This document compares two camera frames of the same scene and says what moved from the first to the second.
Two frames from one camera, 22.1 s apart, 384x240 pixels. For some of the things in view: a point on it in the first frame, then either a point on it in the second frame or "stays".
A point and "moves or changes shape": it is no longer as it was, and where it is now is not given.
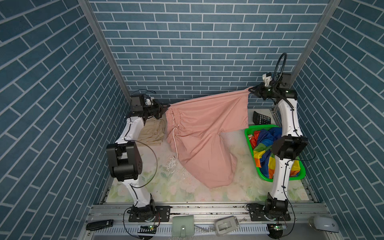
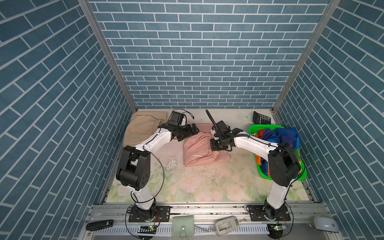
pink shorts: [195, 128] moves or changes shape
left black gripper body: [152, 110] → [185, 131]
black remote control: [98, 225] stays
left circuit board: [149, 229] stays
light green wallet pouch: [183, 226] stays
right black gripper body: [266, 93] → [217, 144]
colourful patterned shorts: [262, 141] stays
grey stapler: [225, 225] stays
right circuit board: [275, 230] stays
